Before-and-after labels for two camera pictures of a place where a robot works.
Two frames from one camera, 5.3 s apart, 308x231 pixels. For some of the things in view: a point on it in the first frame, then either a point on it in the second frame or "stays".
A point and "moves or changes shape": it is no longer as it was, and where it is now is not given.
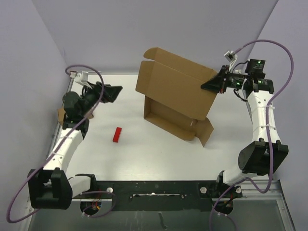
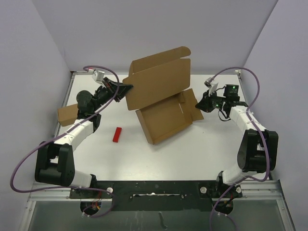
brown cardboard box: (173, 97) moves or changes shape
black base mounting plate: (161, 195) stays
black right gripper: (217, 84) → (204, 104)
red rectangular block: (117, 134) stays
